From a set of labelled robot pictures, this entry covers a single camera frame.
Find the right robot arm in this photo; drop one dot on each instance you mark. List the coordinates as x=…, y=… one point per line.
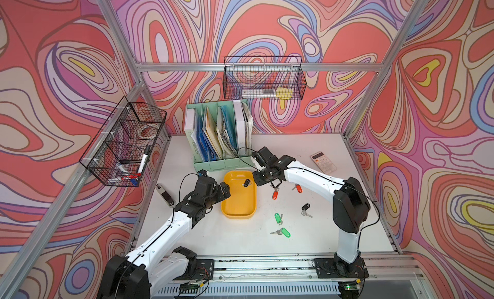
x=349, y=203

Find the black wire basket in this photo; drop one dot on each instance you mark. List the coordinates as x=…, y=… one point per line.
x=258, y=77
x=131, y=126

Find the key with red solid tag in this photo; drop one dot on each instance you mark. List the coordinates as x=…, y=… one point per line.
x=298, y=188

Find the black wire basket left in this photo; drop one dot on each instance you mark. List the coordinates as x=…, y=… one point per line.
x=131, y=126

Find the aluminium frame post right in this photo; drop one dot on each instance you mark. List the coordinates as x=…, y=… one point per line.
x=403, y=33

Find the yellow plastic storage tray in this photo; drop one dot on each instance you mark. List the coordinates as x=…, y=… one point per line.
x=242, y=203

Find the aluminium frame post left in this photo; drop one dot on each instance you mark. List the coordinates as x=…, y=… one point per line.
x=140, y=88

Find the yellow sticky notes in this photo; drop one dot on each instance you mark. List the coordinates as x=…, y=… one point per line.
x=284, y=93

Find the black wire basket back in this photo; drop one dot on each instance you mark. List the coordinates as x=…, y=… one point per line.
x=258, y=77

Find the aluminium frame post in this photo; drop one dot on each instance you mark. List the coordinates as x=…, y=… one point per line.
x=403, y=33
x=140, y=88

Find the pink calculator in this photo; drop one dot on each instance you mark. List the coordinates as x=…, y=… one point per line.
x=324, y=163

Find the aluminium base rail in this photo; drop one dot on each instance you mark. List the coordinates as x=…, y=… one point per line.
x=390, y=275

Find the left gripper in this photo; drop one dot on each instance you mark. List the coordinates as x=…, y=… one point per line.
x=225, y=191

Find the key with long green tag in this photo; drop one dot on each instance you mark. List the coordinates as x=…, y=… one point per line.
x=279, y=218

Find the key with green square-ish tag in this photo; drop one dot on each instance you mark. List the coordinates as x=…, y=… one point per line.
x=282, y=231

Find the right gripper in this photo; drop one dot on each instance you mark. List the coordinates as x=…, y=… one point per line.
x=257, y=179

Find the black marker pen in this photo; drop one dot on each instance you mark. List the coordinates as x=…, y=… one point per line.
x=144, y=159

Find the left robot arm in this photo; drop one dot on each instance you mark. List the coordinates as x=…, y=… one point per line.
x=158, y=261

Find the green file organizer rack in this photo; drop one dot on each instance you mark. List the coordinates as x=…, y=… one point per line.
x=219, y=134

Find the key with red window tag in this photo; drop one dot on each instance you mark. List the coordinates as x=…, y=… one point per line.
x=275, y=193

